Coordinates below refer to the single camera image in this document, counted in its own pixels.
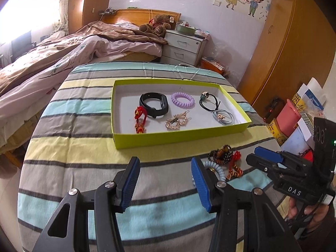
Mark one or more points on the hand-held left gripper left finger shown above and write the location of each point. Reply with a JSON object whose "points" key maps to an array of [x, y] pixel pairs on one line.
{"points": [[130, 186]]}

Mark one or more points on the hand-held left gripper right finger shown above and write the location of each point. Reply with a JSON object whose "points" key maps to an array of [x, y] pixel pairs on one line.
{"points": [[200, 186]]}

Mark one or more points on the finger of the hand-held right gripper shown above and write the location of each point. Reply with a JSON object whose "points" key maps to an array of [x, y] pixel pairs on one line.
{"points": [[258, 161], [267, 153]]}

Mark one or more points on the yellow-green cardboard box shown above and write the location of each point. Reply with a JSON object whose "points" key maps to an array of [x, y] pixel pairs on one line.
{"points": [[170, 139]]}

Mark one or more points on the gold hair clip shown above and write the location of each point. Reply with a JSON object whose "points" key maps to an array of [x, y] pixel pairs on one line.
{"points": [[173, 123]]}

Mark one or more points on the black smart band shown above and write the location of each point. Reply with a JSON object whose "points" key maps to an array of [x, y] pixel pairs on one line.
{"points": [[162, 105]]}

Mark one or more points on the person's right hand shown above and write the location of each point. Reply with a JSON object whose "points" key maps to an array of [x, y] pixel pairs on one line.
{"points": [[292, 210]]}

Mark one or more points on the yellow printed carton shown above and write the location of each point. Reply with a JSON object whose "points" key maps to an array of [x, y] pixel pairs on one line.
{"points": [[278, 130]]}

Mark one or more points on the pink plastic bucket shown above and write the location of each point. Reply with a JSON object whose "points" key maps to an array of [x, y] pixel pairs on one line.
{"points": [[287, 118]]}

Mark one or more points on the dark red-black object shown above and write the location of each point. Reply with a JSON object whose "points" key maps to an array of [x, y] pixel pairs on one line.
{"points": [[273, 110]]}

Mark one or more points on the striped bedsheet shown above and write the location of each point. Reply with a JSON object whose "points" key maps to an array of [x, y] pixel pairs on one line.
{"points": [[78, 149]]}

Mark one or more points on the pile of papers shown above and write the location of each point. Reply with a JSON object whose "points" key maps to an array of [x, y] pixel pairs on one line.
{"points": [[312, 97]]}

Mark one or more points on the pile of books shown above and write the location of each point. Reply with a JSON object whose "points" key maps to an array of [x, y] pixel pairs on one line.
{"points": [[214, 65]]}

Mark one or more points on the wide wooden wardrobe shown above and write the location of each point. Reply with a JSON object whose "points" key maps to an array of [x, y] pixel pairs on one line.
{"points": [[288, 44]]}

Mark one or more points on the white nightstand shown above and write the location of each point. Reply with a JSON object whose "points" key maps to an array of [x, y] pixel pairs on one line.
{"points": [[183, 47]]}

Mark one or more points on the pink and brown quilt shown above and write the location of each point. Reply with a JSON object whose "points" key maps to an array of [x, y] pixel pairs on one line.
{"points": [[52, 63]]}

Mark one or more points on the green storage box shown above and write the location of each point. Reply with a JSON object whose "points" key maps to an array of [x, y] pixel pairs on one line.
{"points": [[185, 29]]}

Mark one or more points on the brown teddy bear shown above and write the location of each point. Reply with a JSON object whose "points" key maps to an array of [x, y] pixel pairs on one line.
{"points": [[160, 25]]}

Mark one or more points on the wooden headboard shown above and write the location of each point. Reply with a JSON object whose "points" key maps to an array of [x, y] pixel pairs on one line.
{"points": [[136, 15]]}

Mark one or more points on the power strip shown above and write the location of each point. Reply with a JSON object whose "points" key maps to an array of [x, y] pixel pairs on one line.
{"points": [[107, 11]]}

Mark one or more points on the narrow wooden wardrobe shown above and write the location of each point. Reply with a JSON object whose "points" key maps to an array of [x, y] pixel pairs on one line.
{"points": [[97, 0]]}

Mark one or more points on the floral curtain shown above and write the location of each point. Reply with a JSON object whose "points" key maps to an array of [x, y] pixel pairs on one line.
{"points": [[63, 5]]}

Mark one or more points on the white light switch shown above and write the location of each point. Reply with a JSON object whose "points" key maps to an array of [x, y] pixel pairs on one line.
{"points": [[216, 3]]}

